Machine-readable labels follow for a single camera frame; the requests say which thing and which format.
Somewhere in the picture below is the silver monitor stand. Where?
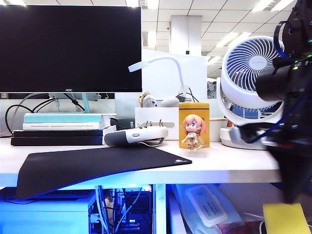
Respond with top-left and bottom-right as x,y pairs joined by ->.
24,92 -> 117,117

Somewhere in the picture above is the white tissue box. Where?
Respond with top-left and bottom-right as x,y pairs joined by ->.
134,107 -> 180,141

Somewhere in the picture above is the white labelled plastic case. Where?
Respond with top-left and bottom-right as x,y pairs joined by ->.
186,185 -> 229,228

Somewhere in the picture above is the open computer tower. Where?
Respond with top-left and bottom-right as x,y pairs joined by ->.
87,184 -> 156,234

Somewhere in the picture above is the white book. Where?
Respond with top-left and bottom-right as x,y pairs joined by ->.
22,122 -> 103,130

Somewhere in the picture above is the yellow green cleaning sponge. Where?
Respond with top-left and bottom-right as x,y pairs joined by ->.
262,203 -> 312,234

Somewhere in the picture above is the small background fan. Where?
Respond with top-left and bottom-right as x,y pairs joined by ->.
207,80 -> 217,99

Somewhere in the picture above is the white desk fan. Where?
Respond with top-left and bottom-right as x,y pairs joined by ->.
215,36 -> 291,150

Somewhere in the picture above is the white mug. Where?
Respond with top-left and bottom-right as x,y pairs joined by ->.
209,117 -> 229,142

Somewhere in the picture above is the black cable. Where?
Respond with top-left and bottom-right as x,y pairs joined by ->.
64,93 -> 86,113
4,98 -> 58,136

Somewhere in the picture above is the white gooseneck desk lamp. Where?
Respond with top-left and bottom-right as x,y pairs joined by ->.
127,55 -> 191,99

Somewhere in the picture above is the white grey RC transmitter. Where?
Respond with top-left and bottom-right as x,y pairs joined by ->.
104,119 -> 169,148

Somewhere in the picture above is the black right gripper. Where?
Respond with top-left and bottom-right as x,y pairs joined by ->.
265,129 -> 312,204

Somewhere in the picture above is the beige plush toy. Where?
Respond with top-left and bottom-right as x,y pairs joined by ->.
138,91 -> 158,108

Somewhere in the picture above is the pink-haired anime figurine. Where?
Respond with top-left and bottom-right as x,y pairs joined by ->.
179,114 -> 209,153

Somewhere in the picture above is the white desk drawer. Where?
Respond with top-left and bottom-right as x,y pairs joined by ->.
165,184 -> 312,234

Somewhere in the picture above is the yellow tin box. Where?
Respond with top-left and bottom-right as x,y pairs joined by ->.
178,101 -> 210,149

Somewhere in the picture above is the white cabinet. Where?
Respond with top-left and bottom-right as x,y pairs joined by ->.
0,196 -> 97,234

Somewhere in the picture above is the white computer cable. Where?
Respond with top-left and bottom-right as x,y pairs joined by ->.
94,185 -> 109,234

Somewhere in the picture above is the black flat box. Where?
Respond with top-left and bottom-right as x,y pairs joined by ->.
12,129 -> 104,137
10,136 -> 105,147

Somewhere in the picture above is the black AOC monitor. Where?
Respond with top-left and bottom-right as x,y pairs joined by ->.
0,4 -> 143,94

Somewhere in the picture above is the teal book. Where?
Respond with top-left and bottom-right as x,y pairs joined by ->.
23,115 -> 103,124

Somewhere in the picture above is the red packet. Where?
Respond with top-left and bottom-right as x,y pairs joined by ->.
215,220 -> 265,234

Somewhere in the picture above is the white partition panel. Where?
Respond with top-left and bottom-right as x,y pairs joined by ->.
142,48 -> 208,100

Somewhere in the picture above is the black mouse pad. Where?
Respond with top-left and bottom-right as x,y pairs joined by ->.
16,145 -> 193,200

